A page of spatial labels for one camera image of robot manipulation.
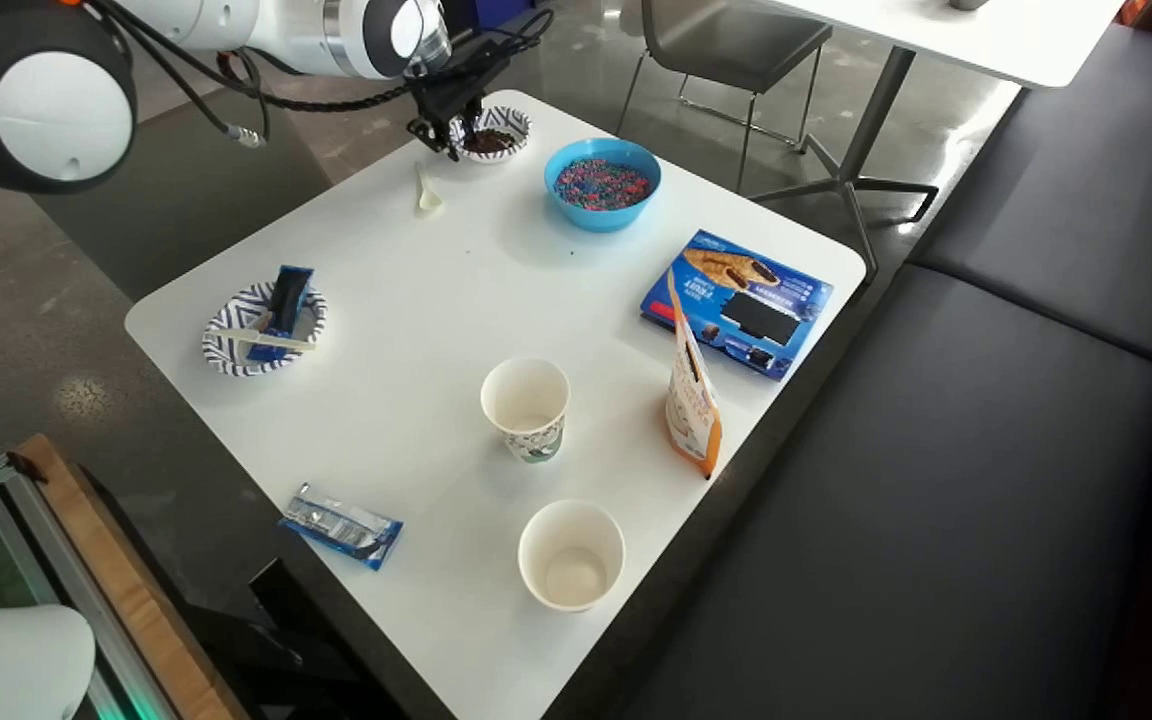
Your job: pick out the wooden framed cabinet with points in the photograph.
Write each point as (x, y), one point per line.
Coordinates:
(66, 544)

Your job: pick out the blue cookie box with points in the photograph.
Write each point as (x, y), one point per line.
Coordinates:
(739, 300)

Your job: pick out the orange snack pouch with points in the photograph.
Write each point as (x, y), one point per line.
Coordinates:
(688, 415)

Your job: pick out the patterned paper cup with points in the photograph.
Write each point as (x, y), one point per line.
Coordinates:
(526, 403)
(568, 552)

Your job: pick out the black folding chair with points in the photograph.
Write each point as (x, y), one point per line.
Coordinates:
(731, 41)

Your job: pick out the patterned bowl with wrappers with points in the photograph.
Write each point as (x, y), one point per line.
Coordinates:
(267, 326)

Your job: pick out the white black robot base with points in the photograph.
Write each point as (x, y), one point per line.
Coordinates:
(45, 662)

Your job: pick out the right patterned paper cup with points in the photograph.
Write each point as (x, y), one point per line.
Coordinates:
(568, 552)

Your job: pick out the white plastic spoon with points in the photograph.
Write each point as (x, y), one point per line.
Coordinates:
(424, 193)

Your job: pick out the white side table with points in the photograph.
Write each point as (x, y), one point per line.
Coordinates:
(1027, 41)

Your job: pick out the black bench sofa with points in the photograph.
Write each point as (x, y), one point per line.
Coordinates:
(951, 528)

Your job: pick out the white dining table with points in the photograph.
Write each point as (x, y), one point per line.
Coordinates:
(387, 403)

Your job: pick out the left patterned paper cup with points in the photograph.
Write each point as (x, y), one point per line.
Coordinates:
(526, 403)

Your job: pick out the blue bowl with candy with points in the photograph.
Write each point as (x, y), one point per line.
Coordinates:
(600, 187)

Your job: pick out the patterned bowl with dark food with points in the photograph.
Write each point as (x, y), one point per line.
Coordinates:
(488, 139)

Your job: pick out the blue silver snack packet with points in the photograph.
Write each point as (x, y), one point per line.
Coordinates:
(341, 524)

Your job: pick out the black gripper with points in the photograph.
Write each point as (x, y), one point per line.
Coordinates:
(448, 95)

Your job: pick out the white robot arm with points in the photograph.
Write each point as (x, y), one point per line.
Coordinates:
(71, 102)

